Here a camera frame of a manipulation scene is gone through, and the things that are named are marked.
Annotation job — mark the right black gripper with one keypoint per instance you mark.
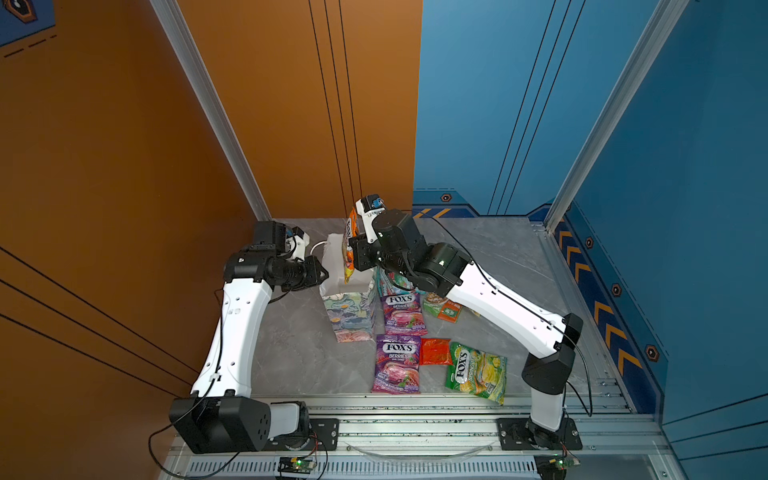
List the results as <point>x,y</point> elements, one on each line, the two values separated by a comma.
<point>362,246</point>

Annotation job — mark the green orange snack packet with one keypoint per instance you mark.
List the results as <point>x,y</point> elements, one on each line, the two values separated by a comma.
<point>441,308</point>

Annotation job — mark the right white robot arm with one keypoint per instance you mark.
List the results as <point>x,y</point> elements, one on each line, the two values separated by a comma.
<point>551,340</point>

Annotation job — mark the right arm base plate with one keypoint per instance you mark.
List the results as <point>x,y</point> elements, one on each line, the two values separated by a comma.
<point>522,434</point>

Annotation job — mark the orange Fox's candy bag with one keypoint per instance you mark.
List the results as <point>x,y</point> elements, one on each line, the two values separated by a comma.
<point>350,232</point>

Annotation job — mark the left green circuit board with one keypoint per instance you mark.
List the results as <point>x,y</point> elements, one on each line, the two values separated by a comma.
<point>295,466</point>

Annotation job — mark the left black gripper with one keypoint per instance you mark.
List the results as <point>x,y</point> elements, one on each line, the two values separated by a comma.
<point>313,277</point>

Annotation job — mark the green Fox's candy bag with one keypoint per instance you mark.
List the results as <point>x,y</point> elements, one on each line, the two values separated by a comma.
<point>477,373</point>

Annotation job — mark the right aluminium corner post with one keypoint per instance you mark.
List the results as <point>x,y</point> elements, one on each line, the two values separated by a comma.
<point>653,38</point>

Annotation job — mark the green circuit board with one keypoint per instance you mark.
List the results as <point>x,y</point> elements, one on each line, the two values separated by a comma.
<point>295,466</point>
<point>563,463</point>

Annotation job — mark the floral paper gift bag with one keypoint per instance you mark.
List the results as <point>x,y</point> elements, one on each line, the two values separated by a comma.
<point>349,304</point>

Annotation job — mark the right green circuit board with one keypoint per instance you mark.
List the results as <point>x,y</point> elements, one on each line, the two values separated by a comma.
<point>563,463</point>

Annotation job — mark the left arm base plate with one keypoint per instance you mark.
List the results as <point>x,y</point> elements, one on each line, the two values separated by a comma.
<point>324,430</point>

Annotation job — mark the aluminium front rail frame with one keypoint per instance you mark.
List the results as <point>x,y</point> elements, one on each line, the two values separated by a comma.
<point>449,436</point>

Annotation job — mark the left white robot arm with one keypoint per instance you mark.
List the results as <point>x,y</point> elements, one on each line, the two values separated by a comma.
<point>219,415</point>

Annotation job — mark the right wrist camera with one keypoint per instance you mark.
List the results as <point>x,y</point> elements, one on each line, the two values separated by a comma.
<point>368,208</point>

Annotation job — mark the aluminium corner post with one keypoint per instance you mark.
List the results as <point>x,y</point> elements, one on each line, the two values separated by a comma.
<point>653,38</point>
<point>179,35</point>

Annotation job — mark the left aluminium corner post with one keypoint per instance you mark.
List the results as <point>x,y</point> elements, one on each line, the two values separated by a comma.
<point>179,35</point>

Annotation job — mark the purple Fox's candy bag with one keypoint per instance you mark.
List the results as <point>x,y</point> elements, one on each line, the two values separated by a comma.
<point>403,315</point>
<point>398,359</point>

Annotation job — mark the red small snack packet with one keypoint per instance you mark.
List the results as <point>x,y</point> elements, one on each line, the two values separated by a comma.
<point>435,351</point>

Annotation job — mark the teal Fox's candy bag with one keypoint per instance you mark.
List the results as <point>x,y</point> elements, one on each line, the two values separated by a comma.
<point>392,283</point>

